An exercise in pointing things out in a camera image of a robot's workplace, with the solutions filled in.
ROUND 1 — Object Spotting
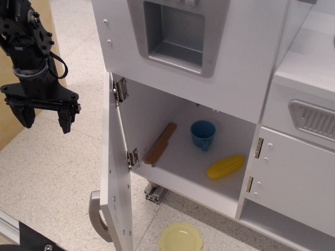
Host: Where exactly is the white toy fridge cabinet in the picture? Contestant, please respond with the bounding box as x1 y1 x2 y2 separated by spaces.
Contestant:
92 1 289 218

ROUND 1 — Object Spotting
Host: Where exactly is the yellow toy corn cob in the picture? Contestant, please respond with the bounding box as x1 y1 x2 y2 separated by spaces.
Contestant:
207 155 245 179

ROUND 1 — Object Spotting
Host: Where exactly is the brass oven hinge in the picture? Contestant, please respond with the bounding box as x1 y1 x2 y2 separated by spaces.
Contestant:
245 176 253 192
254 137 264 158

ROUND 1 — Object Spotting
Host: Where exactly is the pale yellow toy plate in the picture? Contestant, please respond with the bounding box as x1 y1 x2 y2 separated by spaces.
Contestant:
158 222 204 251

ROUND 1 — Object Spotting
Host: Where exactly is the aluminium extrusion foot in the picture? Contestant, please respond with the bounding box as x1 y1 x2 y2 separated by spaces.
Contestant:
144 183 168 205

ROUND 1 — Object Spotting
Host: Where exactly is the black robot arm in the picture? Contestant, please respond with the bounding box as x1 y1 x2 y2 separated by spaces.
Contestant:
1 1 81 133

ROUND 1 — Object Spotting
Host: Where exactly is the upper metal door hinge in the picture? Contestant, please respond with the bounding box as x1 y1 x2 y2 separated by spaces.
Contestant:
112 77 129 104

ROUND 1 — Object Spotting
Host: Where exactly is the wooden toy knife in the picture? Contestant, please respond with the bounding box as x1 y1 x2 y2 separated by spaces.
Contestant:
144 122 177 164

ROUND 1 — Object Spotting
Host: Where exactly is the white toy oven unit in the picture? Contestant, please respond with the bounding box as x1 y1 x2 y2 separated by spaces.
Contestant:
236 1 334 250

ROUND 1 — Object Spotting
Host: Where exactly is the grey fridge door handle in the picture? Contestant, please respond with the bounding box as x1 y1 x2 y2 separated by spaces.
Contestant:
88 190 113 243

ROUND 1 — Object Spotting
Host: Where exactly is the metal door hinge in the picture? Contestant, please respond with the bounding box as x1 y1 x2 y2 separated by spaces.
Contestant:
127 148 139 169
112 77 129 104

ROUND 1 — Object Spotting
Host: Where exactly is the light wooden panel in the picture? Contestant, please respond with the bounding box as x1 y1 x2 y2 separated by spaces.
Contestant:
1 1 71 148

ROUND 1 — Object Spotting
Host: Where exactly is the grey ice dispenser recess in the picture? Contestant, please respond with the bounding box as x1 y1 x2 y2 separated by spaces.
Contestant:
127 1 230 78

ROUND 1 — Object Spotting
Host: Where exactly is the white fridge door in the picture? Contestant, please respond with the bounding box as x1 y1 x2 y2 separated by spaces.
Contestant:
100 72 133 250

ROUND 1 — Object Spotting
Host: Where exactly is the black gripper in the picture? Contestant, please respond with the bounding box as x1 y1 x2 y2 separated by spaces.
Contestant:
1 83 81 134

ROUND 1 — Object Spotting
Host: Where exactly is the upper brass oven hinge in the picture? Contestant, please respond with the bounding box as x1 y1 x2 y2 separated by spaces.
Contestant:
254 137 264 158

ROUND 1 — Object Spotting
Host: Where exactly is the lower brass oven hinge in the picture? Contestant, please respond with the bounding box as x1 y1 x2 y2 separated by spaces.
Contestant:
245 176 253 192

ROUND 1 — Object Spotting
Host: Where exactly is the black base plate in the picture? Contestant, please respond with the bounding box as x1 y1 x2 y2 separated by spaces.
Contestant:
1 222 65 251

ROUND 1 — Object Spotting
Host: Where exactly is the blue toy cup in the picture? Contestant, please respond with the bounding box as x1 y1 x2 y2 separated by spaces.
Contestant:
190 120 216 151

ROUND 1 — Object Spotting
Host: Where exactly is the grey oven vent panel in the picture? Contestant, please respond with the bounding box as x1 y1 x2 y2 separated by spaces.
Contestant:
288 99 334 142

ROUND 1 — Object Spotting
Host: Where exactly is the aluminium frame rail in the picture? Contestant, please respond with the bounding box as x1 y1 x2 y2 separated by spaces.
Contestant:
1 210 20 245

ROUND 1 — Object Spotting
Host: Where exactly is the white oven cabinet door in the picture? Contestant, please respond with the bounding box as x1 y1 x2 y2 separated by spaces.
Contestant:
245 128 334 236

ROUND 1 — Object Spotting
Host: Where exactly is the lower metal door hinge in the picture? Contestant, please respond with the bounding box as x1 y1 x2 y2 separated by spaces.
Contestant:
127 148 139 169

